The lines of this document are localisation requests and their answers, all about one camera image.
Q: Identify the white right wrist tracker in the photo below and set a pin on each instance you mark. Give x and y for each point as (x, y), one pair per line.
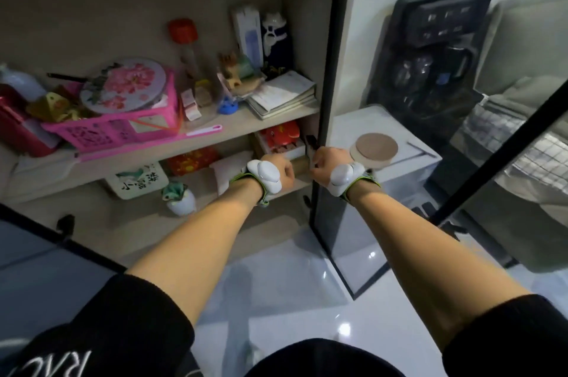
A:
(344, 177)

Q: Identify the brown toy figurine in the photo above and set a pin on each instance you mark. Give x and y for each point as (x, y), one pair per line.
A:
(230, 68)

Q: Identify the person's right fingers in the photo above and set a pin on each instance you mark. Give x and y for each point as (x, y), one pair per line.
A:
(316, 166)

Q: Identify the beige wooden shelf cabinet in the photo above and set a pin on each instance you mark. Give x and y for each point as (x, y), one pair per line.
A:
(133, 4)

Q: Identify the red decorated box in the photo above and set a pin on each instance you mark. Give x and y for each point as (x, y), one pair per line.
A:
(282, 137)

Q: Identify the white box with blue print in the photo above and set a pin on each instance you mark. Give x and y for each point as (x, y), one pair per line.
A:
(248, 35)

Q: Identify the yellow cloth item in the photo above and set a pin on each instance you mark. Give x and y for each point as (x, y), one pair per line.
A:
(55, 106)

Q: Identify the clear bottle with red cap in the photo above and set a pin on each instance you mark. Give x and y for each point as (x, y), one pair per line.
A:
(188, 48)

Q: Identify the white wrist tracker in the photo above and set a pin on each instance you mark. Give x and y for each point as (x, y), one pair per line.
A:
(344, 177)
(266, 174)

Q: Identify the person's left fingers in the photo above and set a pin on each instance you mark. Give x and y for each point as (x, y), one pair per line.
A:
(288, 174)

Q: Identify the white left wrist tracker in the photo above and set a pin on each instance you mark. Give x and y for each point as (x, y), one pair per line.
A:
(266, 174)

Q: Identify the round floral hand fan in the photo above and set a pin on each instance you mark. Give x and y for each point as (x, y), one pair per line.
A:
(126, 83)

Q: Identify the white paper envelope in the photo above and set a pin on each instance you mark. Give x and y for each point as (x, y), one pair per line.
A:
(230, 170)

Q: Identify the black framed glass cabinet door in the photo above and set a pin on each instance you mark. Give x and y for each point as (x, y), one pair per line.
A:
(35, 265)
(355, 239)

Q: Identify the white plastic bottle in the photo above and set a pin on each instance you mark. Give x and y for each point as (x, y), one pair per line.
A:
(20, 81)

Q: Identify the pink plastic basket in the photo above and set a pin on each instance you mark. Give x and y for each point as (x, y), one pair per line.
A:
(115, 128)

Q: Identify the black shirt with white print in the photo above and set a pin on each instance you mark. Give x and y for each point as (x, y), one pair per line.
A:
(111, 323)

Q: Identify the long pink plastic stick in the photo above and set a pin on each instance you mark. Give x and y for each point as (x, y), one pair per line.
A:
(151, 144)

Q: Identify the round cork coaster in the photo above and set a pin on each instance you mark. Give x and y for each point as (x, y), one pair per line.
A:
(376, 148)

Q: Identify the person's right hand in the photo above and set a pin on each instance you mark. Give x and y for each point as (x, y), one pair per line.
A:
(326, 159)

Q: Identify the red bag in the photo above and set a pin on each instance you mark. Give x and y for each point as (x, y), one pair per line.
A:
(20, 126)

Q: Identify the small white pink label box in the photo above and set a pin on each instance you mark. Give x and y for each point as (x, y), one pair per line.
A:
(191, 106)

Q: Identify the beige sofa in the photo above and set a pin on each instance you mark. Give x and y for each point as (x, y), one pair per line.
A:
(528, 48)

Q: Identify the white pot with green plant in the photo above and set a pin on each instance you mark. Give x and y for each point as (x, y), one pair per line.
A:
(180, 200)

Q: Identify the person's left hand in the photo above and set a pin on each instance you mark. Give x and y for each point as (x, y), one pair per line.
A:
(286, 170)

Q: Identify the black water dispenser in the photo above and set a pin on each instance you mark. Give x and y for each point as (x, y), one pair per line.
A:
(426, 57)

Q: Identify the small blue plastic object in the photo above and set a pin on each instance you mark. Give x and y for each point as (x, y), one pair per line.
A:
(228, 106)

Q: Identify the white plaque with green print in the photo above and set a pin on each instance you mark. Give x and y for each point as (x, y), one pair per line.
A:
(137, 180)

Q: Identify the person's right forearm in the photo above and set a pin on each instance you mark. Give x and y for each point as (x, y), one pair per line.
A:
(417, 257)

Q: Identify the orange red packet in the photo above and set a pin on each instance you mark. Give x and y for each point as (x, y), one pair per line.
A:
(191, 160)

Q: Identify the person's left forearm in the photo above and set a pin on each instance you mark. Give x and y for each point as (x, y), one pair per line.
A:
(204, 239)

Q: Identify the stack of notebooks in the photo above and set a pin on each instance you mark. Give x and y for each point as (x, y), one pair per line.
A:
(282, 95)

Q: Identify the white checked blanket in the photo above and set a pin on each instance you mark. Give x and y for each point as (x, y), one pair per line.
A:
(523, 141)

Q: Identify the white side table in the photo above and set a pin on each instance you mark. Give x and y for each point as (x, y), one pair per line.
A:
(390, 132)

